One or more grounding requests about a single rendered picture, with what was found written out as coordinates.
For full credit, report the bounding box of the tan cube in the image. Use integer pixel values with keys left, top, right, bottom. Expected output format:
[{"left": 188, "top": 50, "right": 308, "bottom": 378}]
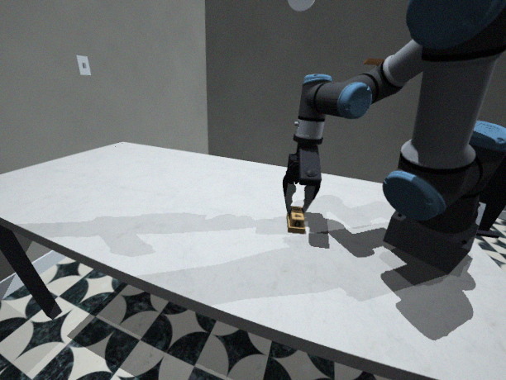
[
  {"left": 290, "top": 212, "right": 304, "bottom": 228},
  {"left": 289, "top": 206, "right": 303, "bottom": 219}
]

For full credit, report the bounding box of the tan wooden tray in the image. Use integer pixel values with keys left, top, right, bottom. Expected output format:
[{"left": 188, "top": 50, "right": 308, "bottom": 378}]
[{"left": 286, "top": 212, "right": 305, "bottom": 234}]

